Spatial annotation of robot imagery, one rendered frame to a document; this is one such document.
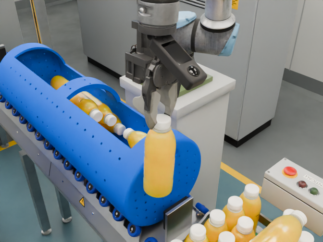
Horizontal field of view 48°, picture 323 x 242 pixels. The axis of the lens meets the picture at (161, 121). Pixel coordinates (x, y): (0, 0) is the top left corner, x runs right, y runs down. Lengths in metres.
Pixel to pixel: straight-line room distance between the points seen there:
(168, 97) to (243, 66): 1.84
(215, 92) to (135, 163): 0.54
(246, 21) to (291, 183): 1.54
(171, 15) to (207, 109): 0.77
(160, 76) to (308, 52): 3.15
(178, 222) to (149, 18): 0.62
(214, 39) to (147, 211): 0.60
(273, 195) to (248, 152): 1.82
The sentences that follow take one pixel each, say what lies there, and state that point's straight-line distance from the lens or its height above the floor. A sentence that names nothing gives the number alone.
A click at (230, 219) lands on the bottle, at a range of 1.02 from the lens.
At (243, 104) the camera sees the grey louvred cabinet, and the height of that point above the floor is 0.42.
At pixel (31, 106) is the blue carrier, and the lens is 1.34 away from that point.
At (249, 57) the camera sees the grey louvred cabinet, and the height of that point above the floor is 0.78.
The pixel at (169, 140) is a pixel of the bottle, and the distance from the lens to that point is 0.76.
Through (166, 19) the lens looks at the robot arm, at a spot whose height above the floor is 1.60.
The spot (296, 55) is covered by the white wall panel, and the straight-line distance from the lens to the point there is 3.85.
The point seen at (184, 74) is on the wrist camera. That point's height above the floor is 1.52.
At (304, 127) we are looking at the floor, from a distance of 3.35.
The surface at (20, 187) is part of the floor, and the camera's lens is 2.75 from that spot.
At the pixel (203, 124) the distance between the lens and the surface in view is 1.41.
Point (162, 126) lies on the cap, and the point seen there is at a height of 1.39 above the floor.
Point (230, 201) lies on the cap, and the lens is 1.01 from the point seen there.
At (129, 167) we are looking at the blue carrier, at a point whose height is 1.19.
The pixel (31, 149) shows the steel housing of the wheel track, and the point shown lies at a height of 0.87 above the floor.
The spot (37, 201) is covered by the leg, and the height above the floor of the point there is 0.29.
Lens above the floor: 1.82
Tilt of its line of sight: 35 degrees down
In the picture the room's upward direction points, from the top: straight up
